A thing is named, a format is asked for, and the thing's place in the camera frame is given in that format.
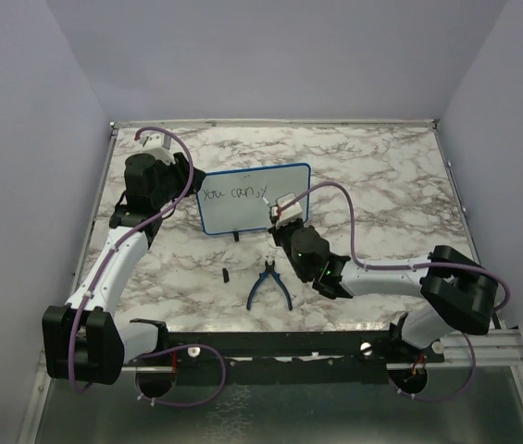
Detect blue framed whiteboard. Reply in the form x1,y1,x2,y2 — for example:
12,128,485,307
197,163,312,235

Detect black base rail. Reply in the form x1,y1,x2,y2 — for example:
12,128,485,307
117,327,447,388

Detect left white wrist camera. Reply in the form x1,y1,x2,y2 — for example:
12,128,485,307
139,132,174,166

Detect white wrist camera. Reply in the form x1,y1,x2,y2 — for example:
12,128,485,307
139,132,174,166
269,193,303,229

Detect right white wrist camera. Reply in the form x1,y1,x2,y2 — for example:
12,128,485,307
269,193,303,229

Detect purple cable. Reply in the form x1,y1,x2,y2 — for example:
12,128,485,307
68,124,195,394
279,182,512,401

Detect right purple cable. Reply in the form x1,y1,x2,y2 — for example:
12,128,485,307
279,182,512,401

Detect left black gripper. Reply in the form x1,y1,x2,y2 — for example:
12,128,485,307
153,152,206,208

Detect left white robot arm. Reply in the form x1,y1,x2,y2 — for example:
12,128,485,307
42,153,205,385

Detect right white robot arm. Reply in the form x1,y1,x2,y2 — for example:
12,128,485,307
269,222,499,362

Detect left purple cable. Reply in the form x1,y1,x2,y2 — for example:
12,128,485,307
68,124,195,394

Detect blue handled pliers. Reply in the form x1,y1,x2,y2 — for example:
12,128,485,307
246,259,294,312

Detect black marker cap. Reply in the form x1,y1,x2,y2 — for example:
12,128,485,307
222,267,230,283

